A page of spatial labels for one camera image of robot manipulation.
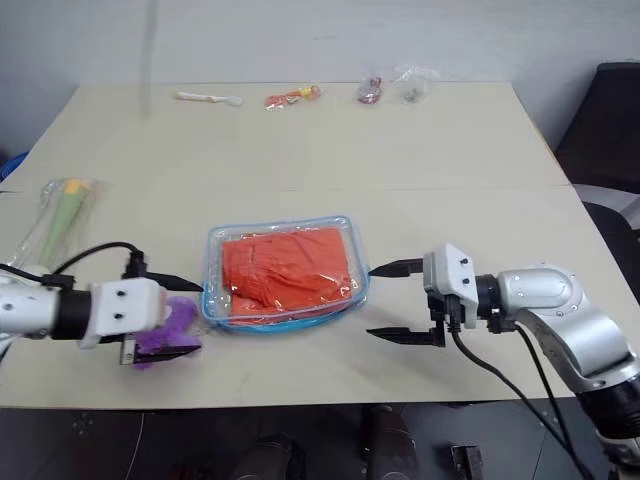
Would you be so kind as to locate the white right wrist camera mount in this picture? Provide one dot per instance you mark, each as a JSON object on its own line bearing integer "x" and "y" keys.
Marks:
{"x": 450, "y": 275}

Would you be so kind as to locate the tall dark rounded shape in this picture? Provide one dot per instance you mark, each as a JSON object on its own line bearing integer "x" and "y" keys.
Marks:
{"x": 395, "y": 445}

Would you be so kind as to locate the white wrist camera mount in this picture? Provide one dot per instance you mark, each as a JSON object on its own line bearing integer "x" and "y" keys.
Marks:
{"x": 450, "y": 275}
{"x": 120, "y": 305}

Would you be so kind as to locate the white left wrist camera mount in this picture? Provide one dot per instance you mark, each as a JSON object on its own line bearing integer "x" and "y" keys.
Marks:
{"x": 120, "y": 305}

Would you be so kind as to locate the clear blue-trimmed pouch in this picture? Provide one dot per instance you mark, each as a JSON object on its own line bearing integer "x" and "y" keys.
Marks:
{"x": 212, "y": 250}

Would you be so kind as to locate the orange-red cloth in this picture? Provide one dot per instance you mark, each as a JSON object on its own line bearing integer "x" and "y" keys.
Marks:
{"x": 285, "y": 270}

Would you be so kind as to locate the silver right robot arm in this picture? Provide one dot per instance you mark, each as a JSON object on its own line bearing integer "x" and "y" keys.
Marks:
{"x": 560, "y": 310}

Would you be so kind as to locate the black office chair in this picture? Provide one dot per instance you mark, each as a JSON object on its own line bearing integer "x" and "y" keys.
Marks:
{"x": 605, "y": 125}

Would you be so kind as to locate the small dark rounded shape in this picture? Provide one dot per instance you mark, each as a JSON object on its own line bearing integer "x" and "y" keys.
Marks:
{"x": 270, "y": 460}

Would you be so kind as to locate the clear bag of small parts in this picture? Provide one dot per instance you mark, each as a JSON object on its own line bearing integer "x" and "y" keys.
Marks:
{"x": 412, "y": 85}

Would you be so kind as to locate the red item in clear packet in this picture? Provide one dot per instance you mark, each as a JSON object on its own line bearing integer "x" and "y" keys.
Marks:
{"x": 370, "y": 91}

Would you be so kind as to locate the purple plush bunny charm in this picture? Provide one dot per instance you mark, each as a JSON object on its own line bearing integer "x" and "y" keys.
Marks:
{"x": 177, "y": 320}

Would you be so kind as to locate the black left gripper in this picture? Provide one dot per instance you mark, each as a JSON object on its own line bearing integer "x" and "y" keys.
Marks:
{"x": 126, "y": 341}

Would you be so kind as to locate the green stick toy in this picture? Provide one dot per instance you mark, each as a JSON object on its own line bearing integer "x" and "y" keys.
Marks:
{"x": 62, "y": 220}

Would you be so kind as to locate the blue round basin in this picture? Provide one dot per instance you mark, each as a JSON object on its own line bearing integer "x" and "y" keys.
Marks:
{"x": 10, "y": 167}

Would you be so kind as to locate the white toothbrush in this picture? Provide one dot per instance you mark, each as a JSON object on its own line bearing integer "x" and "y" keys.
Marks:
{"x": 197, "y": 96}

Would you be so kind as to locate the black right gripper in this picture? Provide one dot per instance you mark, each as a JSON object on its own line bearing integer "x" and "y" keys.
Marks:
{"x": 445, "y": 315}

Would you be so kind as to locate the orange toy in clear packet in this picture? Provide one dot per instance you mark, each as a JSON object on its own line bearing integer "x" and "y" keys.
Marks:
{"x": 290, "y": 97}

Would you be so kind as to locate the small black block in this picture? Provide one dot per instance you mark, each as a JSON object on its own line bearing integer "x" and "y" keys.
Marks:
{"x": 467, "y": 462}

